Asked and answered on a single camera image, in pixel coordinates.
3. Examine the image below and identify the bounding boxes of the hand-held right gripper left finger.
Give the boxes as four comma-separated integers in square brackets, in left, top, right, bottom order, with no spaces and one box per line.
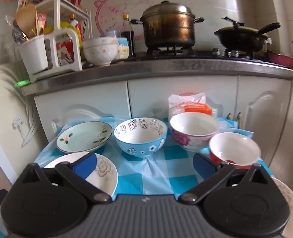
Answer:
[20,152,113,204]

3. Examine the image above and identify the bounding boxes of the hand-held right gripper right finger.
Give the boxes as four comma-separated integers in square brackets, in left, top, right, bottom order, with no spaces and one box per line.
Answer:
[178,152,271,204]

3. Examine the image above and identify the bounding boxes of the white plate grey flower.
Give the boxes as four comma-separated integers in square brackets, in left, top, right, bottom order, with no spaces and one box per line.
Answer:
[44,152,118,196]
[271,176,293,228]

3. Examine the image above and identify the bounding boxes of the green flower plate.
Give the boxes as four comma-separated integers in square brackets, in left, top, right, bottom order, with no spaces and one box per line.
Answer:
[56,121,113,154]

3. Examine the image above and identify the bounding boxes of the white bowl purple flower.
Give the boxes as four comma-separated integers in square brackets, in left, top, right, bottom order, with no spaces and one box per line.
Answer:
[170,112,221,152]

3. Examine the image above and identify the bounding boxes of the red and white bowl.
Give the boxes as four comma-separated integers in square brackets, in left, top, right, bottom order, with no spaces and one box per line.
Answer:
[208,132,261,170]

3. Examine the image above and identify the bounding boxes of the blue cartoon bowl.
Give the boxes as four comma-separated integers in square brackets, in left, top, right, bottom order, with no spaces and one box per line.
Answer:
[114,117,168,158]

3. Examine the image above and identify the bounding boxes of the blue checked tablecloth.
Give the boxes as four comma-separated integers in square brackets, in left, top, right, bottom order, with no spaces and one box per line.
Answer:
[34,116,273,196]

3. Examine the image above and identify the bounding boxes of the orange packet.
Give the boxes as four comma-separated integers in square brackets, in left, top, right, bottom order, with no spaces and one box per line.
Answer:
[184,104,213,116]

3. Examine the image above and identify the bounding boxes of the white plastic bag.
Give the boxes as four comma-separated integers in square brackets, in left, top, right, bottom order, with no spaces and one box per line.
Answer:
[168,92,218,119]

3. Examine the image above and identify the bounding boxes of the green clip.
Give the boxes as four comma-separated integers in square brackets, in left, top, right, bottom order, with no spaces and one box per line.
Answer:
[14,79,31,88]

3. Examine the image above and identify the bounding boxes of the steel kitchen countertop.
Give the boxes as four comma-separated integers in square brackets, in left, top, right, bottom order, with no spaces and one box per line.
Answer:
[21,55,293,96]

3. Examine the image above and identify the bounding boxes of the white patterned bowl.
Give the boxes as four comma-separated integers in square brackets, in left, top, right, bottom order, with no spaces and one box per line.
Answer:
[82,37,119,50]
[83,45,118,67]

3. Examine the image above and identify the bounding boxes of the gas stove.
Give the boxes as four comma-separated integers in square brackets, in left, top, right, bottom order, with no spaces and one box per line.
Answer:
[127,46,271,61]

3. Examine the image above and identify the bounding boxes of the red printed packet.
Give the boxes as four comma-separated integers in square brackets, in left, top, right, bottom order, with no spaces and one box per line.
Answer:
[56,36,75,66]

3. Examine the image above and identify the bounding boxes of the white dish rack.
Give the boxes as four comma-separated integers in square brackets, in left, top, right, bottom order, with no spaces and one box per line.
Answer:
[29,0,91,83]

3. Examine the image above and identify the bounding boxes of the blue yellow printed cup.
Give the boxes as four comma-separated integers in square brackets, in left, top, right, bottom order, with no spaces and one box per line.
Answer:
[116,37,130,60]

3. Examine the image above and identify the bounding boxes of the white utensil holder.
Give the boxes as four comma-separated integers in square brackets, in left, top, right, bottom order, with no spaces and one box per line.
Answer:
[18,35,49,76]

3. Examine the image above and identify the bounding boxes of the black wok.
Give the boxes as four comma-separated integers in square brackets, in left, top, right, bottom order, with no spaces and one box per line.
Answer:
[214,22,281,52]

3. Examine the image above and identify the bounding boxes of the red pan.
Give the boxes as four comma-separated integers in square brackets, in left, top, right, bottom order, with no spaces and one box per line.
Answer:
[268,52,293,68]

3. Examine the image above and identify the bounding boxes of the clear plastic cup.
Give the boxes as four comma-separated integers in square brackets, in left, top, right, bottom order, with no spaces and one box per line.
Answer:
[100,30,122,39]

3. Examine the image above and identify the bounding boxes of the dark sauce bottle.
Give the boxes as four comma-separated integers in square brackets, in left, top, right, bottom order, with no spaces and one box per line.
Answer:
[121,13,136,56]

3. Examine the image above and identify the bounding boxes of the yellow bottle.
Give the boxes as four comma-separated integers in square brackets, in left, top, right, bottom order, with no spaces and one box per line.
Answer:
[43,21,77,36]

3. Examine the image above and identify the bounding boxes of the steel steamer pot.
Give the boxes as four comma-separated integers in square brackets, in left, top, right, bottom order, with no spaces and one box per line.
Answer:
[130,1,204,48]

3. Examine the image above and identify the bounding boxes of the metal utensil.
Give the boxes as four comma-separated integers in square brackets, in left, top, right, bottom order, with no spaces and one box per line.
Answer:
[5,15,29,44]

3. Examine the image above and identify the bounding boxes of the wooden spoon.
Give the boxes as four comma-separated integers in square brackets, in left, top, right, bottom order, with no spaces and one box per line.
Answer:
[15,4,38,37]

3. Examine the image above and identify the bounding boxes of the pink round wall sticker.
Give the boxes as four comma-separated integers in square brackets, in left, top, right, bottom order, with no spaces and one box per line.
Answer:
[95,0,152,36]

